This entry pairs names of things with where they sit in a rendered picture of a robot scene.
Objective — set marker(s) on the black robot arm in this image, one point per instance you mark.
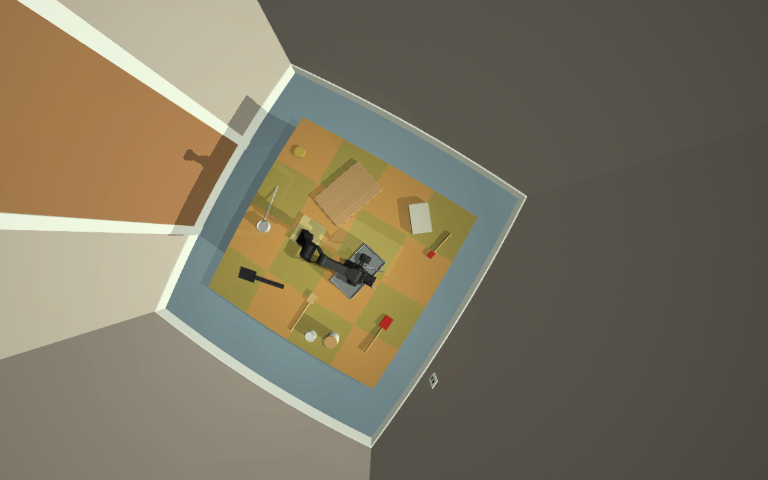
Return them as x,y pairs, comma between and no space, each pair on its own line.
355,275

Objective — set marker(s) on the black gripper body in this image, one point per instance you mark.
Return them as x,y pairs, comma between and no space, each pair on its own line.
364,259

